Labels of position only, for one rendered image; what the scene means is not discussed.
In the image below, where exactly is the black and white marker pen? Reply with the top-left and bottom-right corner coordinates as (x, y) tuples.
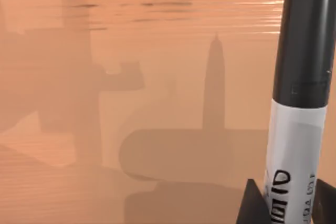
(262, 0), (336, 224)

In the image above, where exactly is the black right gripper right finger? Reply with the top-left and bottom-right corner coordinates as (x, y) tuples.
(311, 178), (336, 224)

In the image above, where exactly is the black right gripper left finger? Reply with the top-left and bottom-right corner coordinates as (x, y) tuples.
(235, 178), (271, 224)

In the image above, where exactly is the wooden table surface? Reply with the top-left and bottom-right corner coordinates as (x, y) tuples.
(0, 0), (336, 224)

